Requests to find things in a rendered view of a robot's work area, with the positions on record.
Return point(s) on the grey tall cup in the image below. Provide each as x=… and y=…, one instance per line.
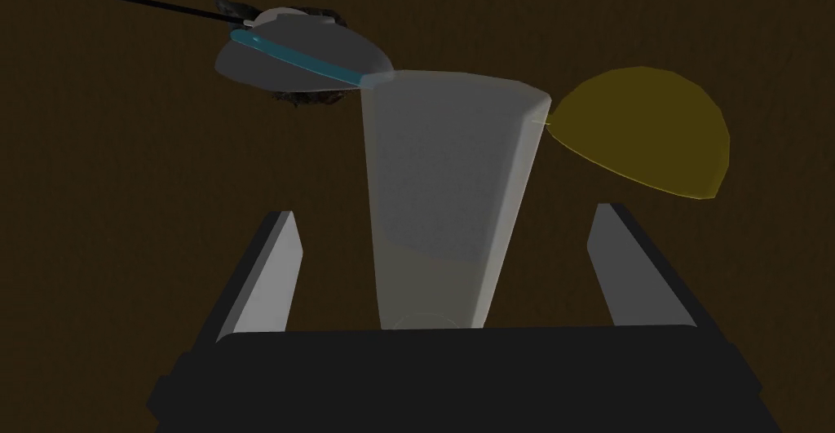
x=443, y=198

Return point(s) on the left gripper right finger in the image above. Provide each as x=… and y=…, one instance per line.
x=631, y=270

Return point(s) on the black thin stick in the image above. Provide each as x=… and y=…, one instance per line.
x=176, y=9

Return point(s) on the grey plate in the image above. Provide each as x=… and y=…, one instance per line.
x=293, y=54

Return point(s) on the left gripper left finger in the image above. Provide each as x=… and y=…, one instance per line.
x=269, y=276

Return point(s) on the yellow bowl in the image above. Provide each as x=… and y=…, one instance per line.
x=646, y=129

